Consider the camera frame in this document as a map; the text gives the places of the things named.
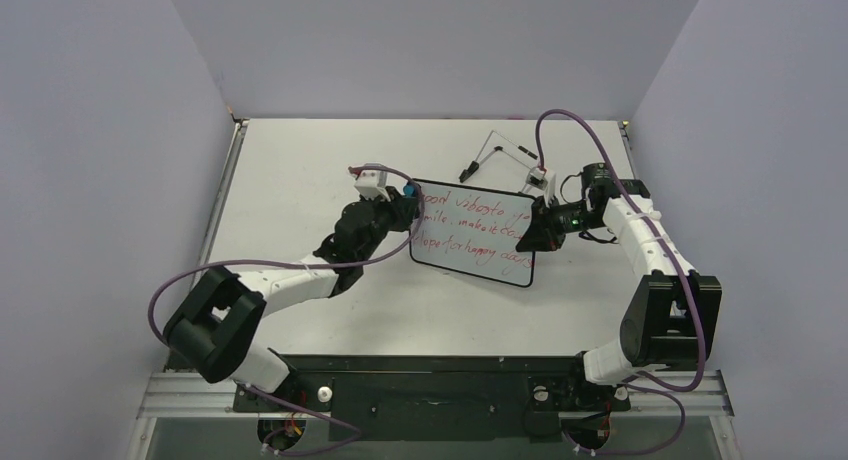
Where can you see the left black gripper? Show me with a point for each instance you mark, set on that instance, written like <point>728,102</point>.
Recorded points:
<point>399,207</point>

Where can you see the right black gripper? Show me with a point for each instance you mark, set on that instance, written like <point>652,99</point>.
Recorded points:
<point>549,217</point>

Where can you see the blue whiteboard eraser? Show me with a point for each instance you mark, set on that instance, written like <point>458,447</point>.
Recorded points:
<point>410,191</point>

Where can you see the small whiteboard with red writing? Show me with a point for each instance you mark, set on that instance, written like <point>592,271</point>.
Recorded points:
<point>474,231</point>

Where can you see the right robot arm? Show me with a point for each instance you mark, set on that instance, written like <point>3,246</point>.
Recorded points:
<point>671,319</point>

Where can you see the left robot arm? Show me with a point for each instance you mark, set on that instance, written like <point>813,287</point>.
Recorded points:
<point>215,326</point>

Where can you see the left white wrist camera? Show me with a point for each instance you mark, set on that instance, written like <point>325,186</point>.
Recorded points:
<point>370,181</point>

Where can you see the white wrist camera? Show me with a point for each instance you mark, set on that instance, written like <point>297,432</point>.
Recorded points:
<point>370,181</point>
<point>540,181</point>

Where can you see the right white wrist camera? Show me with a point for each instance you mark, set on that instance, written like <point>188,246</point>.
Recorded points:
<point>540,181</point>

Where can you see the wire whiteboard stand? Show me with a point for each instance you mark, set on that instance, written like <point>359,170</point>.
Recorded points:
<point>498,145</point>

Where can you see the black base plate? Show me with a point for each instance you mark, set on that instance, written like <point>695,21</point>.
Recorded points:
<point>415,398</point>

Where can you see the aluminium rail frame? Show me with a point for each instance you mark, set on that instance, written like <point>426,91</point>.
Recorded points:
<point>291,181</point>

